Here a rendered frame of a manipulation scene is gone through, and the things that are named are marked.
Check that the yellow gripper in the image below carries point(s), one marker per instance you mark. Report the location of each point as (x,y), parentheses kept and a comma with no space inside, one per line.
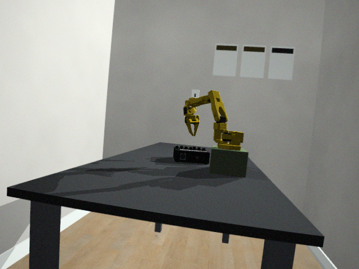
(192,119)

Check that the black lighting desk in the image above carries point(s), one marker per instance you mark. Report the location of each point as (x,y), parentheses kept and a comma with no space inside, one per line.
(191,155)

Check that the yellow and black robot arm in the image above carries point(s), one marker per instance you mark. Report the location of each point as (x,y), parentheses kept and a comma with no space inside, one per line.
(220,126)

